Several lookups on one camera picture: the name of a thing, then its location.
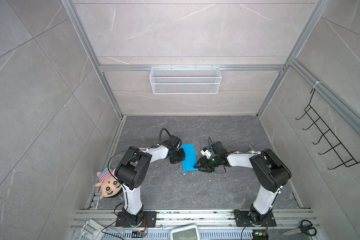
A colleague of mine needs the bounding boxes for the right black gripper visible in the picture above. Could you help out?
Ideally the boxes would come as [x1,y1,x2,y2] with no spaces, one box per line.
[193,156,221,173]

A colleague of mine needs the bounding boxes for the blue square paper sheet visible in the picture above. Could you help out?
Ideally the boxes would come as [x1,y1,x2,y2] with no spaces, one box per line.
[181,145,197,172]

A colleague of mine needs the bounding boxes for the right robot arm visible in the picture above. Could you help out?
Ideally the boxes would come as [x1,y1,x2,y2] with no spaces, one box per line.
[194,142,292,225]

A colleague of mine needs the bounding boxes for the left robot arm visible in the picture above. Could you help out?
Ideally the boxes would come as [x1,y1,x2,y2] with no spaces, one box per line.
[115,135,186,218]

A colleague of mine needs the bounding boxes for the white display device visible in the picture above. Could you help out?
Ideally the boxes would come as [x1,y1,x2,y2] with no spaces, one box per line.
[170,224,201,240]

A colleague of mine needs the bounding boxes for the plush doll toy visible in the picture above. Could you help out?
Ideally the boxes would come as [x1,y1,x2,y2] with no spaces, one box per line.
[95,169,122,200]

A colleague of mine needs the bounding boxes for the small green circuit board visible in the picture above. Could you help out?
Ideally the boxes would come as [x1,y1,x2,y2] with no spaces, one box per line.
[253,230,269,240]

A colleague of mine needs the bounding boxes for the small orange circuit board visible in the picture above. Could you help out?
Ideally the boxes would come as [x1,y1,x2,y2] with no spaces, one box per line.
[132,230,148,238]

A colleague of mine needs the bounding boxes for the white clamp device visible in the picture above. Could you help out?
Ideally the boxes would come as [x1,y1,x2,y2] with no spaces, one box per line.
[80,220,106,240]

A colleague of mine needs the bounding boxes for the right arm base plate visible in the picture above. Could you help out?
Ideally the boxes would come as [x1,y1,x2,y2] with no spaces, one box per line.
[233,210,277,227]

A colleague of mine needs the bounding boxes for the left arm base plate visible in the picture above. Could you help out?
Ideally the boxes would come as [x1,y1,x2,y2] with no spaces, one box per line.
[116,211,157,228]

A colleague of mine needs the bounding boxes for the white wire mesh basket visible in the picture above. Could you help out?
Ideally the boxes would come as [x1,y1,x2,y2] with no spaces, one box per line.
[150,67,222,95]

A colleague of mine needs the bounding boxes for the black handled scissors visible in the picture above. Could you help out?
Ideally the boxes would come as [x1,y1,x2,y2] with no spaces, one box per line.
[282,220,317,237]

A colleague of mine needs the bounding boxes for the black wire hook rack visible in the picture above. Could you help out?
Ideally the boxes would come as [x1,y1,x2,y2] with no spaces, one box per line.
[295,89,360,170]

